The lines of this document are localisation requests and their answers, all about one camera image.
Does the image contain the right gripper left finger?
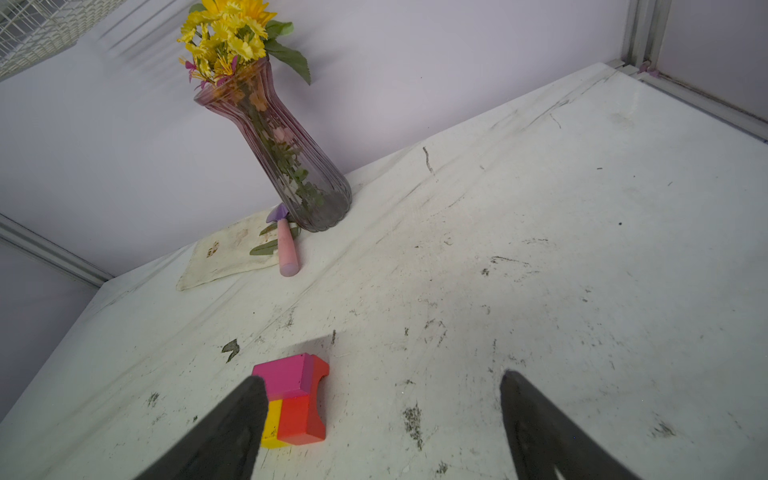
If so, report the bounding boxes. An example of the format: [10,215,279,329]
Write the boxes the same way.
[138,376,269,479]

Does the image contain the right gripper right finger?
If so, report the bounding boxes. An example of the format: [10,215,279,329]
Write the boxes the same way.
[500,370,637,479]

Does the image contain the yellow arch wood block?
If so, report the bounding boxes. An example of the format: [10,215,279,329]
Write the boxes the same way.
[261,400,288,449]

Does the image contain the red arch wood block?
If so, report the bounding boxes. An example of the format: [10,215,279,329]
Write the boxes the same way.
[277,355,329,445]

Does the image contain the magenta wood block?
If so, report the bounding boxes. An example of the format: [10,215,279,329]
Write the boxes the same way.
[252,353,314,401]

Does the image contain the dried leaf scrap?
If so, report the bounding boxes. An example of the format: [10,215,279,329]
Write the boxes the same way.
[221,339,240,363]

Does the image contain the purple pink toy knife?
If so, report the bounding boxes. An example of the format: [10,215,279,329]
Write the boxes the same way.
[267,204,300,277]

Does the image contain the purple glass vase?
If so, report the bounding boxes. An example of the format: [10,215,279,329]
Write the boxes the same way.
[195,57,352,232]

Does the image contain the yellow artificial flowers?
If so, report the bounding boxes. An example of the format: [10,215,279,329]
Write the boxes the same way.
[177,0,312,87]

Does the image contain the white wire wall basket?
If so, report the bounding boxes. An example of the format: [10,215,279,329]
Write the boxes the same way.
[1,0,123,80]

